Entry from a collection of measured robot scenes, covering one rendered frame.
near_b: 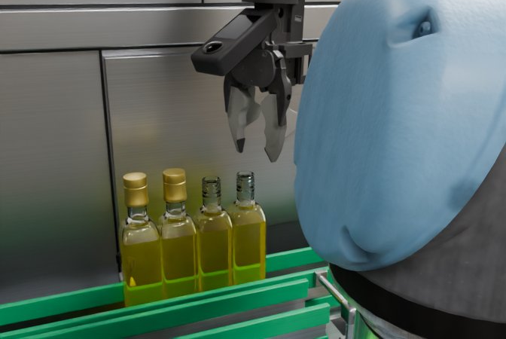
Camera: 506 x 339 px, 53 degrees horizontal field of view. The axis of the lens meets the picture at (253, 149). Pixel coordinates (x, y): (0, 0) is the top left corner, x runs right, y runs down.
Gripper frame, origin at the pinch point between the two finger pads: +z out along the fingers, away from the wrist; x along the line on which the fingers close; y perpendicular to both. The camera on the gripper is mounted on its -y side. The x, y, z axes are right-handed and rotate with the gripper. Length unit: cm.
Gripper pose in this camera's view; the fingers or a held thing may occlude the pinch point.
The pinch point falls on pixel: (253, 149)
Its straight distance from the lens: 68.0
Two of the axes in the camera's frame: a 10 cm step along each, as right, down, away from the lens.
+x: -7.6, -2.2, 6.2
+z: -0.4, 9.6, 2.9
